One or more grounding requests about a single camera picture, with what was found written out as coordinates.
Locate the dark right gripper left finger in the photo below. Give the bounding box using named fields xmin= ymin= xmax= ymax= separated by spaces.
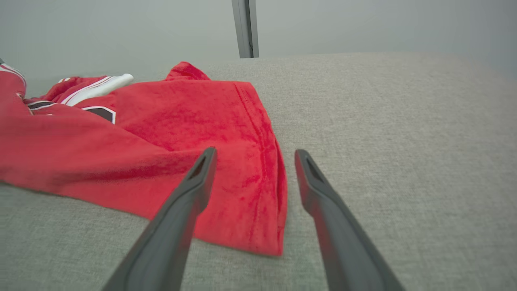
xmin=101 ymin=147 xmax=218 ymax=291

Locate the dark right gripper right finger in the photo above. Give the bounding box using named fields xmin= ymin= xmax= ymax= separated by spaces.
xmin=294 ymin=149 xmax=407 ymax=291

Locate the red sports garment white trim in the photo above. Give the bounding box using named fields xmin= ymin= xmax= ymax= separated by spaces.
xmin=0 ymin=61 xmax=288 ymax=257

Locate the grey metal partition post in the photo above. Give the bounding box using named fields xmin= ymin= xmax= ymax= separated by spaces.
xmin=231 ymin=0 xmax=260 ymax=59

